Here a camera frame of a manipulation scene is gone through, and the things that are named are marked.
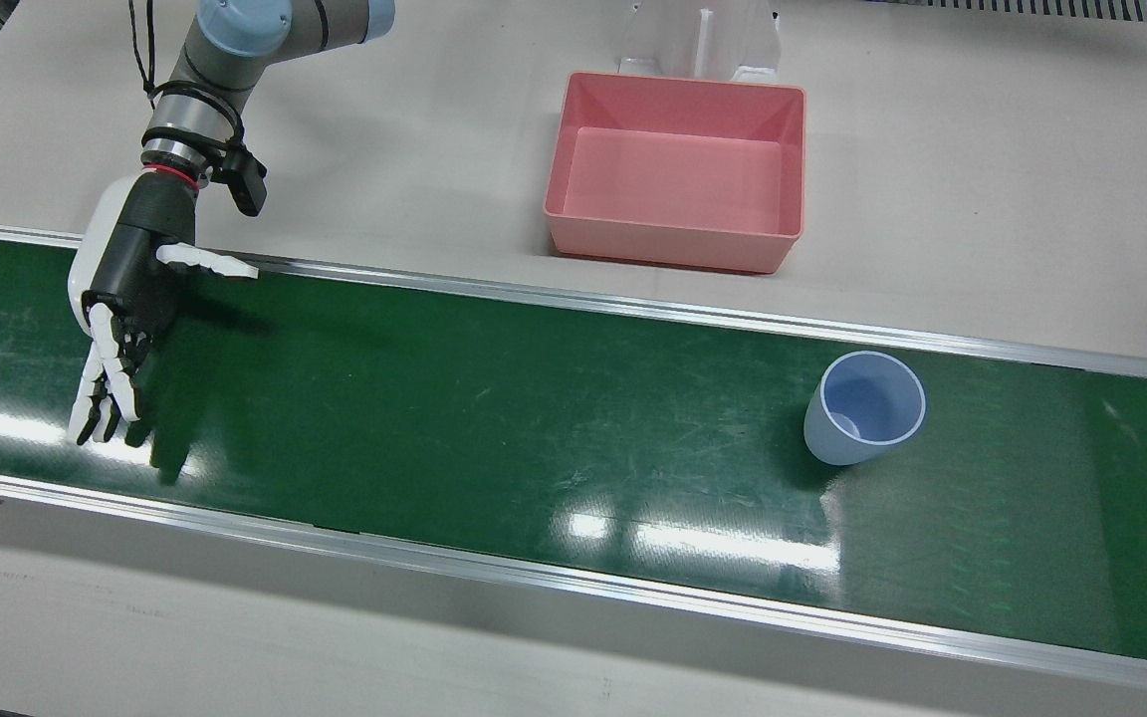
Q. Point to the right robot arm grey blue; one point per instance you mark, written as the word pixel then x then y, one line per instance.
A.
pixel 235 30

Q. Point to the dark ribbed strip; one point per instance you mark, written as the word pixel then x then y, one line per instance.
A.
pixel 1081 8

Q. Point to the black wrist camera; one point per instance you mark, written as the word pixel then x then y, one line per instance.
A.
pixel 247 184

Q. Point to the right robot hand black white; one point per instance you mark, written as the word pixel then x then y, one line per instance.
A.
pixel 135 259

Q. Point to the green conveyor belt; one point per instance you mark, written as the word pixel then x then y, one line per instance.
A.
pixel 534 418

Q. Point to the aluminium conveyor rail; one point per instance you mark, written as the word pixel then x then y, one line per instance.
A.
pixel 633 307
pixel 534 573

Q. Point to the pink plastic box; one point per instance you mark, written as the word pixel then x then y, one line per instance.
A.
pixel 678 179

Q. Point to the pale blue plastic cup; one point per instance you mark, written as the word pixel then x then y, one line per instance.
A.
pixel 832 438

